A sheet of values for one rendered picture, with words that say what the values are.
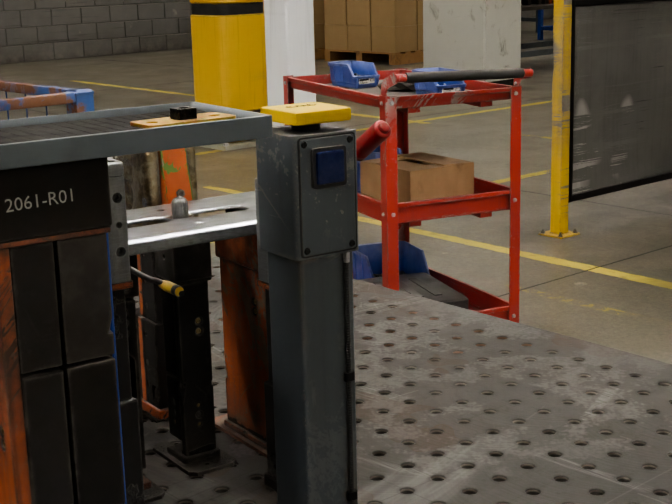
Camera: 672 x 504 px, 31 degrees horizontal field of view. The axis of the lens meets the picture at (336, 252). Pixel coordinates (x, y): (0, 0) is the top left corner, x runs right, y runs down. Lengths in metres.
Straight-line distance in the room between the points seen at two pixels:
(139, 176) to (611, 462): 0.68
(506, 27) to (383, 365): 9.97
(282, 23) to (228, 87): 3.16
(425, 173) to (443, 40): 8.29
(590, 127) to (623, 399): 4.23
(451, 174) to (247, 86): 5.02
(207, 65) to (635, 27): 3.47
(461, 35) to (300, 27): 6.39
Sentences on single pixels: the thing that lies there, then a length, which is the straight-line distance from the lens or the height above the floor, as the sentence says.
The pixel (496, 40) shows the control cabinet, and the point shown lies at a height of 0.47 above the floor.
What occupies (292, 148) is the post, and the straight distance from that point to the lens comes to 1.07.
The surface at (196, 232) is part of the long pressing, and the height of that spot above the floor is 1.00.
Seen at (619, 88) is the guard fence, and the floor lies 0.63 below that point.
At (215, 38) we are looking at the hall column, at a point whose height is 0.75.
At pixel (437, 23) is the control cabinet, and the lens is 11.87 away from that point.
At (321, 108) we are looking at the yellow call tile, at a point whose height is 1.16.
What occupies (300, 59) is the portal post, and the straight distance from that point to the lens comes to 5.37.
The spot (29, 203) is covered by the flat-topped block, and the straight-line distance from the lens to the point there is 0.95.
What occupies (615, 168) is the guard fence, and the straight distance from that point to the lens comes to 6.07.
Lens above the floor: 1.29
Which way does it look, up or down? 14 degrees down
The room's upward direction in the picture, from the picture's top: 1 degrees counter-clockwise
